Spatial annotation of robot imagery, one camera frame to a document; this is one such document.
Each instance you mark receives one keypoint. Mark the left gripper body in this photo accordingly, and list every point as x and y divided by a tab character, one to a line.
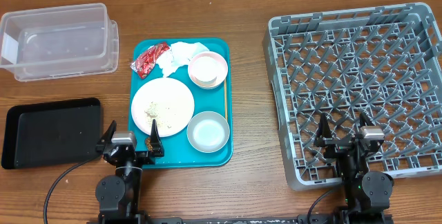
143	158

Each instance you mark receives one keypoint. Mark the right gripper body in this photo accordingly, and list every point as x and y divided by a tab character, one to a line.
352	163

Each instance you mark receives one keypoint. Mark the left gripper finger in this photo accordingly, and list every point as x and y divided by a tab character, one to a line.
158	149
106	137

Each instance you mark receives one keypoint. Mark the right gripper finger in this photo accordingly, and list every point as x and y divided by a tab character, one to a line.
323	135
364	120

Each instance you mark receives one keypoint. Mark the brown food piece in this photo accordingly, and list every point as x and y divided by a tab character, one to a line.
148	143

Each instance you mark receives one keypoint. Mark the rice leftovers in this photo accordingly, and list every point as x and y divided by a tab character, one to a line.
159	112

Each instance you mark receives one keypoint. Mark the pink plate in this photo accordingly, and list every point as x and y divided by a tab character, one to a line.
172	93

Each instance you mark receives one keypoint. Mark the grey bowl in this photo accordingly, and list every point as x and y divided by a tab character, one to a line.
208	132

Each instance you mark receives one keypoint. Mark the red snack wrapper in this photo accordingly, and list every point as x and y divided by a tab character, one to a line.
146	62

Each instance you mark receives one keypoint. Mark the white napkin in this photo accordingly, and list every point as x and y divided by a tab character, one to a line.
179	54

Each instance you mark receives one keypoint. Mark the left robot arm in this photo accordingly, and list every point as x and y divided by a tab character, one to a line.
119	194

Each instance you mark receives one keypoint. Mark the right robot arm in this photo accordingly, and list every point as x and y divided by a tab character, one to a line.
367	193

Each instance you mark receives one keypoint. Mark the grey dishwasher rack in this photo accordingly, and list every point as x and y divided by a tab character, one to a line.
382	61

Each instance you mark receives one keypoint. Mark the black tray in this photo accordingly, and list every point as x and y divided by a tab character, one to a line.
51	133

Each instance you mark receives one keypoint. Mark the teal serving tray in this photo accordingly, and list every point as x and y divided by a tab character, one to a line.
179	153

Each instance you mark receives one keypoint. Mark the cream paper cup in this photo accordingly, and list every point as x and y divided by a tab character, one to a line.
203	70

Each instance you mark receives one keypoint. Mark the pink bowl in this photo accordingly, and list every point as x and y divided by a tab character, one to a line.
222	68

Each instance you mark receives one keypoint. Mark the wooden chopstick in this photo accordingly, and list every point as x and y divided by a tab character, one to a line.
225	100

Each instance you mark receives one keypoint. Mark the clear plastic bin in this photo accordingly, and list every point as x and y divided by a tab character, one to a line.
59	42

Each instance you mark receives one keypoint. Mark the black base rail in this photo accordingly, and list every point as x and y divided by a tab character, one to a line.
300	219

